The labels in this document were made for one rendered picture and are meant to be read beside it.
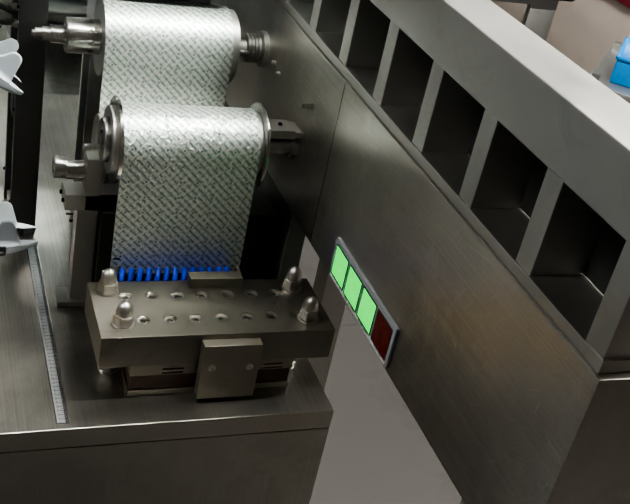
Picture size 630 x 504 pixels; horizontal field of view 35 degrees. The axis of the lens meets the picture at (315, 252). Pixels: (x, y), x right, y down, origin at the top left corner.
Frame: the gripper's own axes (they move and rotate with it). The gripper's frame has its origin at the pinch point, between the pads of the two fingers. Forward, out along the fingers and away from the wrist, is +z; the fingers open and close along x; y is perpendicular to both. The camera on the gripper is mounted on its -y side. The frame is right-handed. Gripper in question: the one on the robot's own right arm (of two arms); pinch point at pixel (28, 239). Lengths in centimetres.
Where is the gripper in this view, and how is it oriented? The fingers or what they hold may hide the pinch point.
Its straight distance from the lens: 172.7
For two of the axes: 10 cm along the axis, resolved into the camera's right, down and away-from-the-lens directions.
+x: -3.2, -5.3, 7.8
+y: 1.9, -8.5, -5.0
